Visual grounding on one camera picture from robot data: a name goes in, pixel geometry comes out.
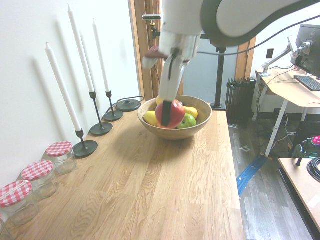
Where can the black keyboard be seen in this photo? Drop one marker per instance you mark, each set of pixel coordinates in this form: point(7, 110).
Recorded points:
point(308, 82)

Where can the large round yellow lemon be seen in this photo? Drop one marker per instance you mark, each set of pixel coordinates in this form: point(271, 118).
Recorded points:
point(159, 101)

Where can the black vertical mounting pole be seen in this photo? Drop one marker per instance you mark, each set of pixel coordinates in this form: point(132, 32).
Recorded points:
point(220, 80)

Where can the maroon and white wrist camera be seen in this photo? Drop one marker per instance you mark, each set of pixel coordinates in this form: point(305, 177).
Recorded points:
point(150, 60)

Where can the medium black candle holder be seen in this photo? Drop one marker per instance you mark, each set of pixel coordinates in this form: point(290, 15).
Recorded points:
point(113, 115)

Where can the short black candle holder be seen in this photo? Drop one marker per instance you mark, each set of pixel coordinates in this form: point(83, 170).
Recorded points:
point(85, 148)

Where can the tall black candle holder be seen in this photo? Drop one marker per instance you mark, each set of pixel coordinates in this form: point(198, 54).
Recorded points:
point(101, 129)

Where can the wooden side table black edge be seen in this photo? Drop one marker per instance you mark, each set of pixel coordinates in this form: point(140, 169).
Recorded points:
point(303, 185)

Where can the green apple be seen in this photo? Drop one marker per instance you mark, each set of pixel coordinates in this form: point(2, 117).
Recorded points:
point(188, 122)

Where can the yellow pear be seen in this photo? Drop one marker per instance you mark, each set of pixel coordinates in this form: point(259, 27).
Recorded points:
point(192, 112)

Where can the wooden fruit bowl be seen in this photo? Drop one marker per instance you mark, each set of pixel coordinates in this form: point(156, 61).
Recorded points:
point(175, 133)

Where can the blue floor tape strip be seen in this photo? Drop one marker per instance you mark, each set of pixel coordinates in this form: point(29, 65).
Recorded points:
point(251, 172)

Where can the empty black candle holder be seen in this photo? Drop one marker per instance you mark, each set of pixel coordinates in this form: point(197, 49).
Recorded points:
point(128, 105)

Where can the black wall outlet plate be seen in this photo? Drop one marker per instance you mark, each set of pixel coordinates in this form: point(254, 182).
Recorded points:
point(270, 53)

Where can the black oil radiator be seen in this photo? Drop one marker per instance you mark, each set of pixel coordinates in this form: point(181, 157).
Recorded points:
point(240, 100)

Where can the red apple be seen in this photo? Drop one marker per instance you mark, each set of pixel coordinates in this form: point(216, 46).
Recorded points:
point(178, 113)

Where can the short white taper candle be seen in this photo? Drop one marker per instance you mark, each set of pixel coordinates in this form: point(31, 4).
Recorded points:
point(100, 56)

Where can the glass jar red gingham lid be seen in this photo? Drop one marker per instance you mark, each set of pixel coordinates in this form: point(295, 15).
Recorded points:
point(17, 202)
point(61, 156)
point(40, 177)

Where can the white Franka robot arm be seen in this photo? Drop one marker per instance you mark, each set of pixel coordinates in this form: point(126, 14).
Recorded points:
point(180, 17)

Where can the wooden door frosted glass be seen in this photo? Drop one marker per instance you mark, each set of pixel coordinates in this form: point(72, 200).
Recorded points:
point(243, 60)

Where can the black table clamp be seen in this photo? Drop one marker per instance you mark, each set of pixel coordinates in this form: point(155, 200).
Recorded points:
point(298, 152)

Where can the tallest white taper candle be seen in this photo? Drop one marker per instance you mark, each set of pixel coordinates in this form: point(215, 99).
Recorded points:
point(80, 47)

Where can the thick white taper candle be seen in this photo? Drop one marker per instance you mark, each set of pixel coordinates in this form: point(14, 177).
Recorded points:
point(63, 86)

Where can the white leg wooden desk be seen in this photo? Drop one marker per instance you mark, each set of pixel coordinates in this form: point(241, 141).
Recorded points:
point(292, 92)

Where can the black computer monitor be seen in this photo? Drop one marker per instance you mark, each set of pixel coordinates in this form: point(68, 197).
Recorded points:
point(310, 32)

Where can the silver exterior stereo camera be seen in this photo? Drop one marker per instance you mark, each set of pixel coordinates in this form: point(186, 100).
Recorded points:
point(151, 17)

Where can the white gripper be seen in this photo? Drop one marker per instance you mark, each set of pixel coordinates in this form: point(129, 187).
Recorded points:
point(172, 85)

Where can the oval yellow lemon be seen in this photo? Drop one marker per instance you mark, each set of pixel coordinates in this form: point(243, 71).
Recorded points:
point(150, 117)

